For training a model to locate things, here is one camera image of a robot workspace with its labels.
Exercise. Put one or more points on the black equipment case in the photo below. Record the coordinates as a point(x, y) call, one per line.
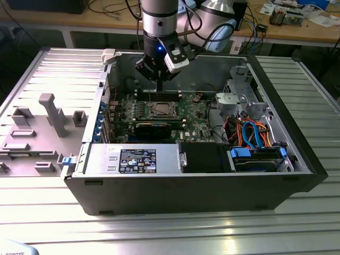
point(45, 6)

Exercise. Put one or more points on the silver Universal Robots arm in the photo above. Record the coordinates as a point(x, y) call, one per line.
point(159, 16)

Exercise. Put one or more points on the blue plastic clip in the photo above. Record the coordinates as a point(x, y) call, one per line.
point(67, 161)

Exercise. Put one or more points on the silver CPU plate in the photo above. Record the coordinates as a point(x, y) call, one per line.
point(163, 109)

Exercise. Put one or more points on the grey metal component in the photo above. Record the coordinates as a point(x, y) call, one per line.
point(295, 16)

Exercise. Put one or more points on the round coin cell battery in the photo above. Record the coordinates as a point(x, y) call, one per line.
point(196, 99)

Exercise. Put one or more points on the pale teach pendant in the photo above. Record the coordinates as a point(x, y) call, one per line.
point(13, 248)

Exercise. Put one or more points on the small black adapter box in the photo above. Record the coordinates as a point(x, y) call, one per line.
point(262, 27)

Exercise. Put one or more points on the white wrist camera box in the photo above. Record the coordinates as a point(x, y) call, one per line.
point(176, 65)

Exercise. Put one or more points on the wooden desk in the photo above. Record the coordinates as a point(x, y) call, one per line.
point(79, 21)

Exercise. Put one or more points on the white paper sheet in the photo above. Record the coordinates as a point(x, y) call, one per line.
point(322, 21)

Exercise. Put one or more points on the grey power supply unit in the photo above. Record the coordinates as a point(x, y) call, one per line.
point(101, 159)

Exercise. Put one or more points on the open black PC case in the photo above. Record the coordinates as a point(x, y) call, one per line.
point(186, 194)

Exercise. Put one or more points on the hard disk in blue carrier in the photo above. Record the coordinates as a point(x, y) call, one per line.
point(255, 165)

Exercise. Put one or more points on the black RAM slot bank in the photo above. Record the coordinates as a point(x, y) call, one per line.
point(170, 122)
point(170, 96)

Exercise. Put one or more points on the black graphics card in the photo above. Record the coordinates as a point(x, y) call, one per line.
point(152, 132)

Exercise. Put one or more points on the grey case release latch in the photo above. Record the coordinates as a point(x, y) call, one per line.
point(108, 56)

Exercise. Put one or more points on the copper finned heat sink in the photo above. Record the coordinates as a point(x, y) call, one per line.
point(277, 17)

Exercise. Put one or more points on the white barcode label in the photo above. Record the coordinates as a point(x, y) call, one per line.
point(236, 47)

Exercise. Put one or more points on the grey metal bracket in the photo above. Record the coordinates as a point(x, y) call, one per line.
point(227, 102)

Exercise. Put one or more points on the thin metal locking lever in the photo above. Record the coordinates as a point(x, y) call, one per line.
point(150, 97)

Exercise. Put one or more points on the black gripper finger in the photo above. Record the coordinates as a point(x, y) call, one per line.
point(166, 75)
point(144, 69)

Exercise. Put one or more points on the green motherboard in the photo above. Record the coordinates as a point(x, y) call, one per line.
point(196, 127)

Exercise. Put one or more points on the silver metal drive cage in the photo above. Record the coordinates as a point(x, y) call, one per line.
point(245, 93)

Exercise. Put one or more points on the grey plastic parts rack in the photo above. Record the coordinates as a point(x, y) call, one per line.
point(40, 144)

